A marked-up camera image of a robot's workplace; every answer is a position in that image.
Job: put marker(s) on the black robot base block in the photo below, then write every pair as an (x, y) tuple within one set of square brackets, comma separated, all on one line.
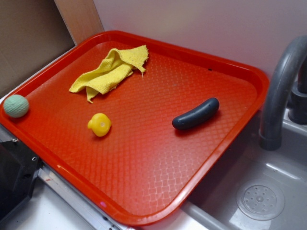
[(19, 167)]

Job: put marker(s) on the dark green plastic pickle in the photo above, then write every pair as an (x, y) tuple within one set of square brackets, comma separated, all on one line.
[(197, 115)]

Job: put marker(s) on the red plastic tray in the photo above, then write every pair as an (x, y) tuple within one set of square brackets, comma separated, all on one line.
[(143, 169)]

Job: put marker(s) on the yellow rubber duck toy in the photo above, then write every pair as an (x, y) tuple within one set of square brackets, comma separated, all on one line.
[(100, 124)]

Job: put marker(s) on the yellow cloth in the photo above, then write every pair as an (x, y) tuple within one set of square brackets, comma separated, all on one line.
[(114, 68)]

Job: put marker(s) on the grey toy faucet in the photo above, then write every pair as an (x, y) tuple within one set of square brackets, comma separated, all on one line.
[(278, 96)]

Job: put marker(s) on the grey plastic sink basin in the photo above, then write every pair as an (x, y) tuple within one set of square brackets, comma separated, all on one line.
[(250, 188)]

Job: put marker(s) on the pale green textured ball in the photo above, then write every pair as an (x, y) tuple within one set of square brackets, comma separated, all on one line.
[(16, 106)]

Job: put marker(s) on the grey faucet knob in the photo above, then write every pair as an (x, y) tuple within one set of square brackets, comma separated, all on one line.
[(298, 96)]

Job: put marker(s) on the brown wooden board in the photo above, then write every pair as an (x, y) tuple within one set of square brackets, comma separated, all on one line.
[(35, 32)]

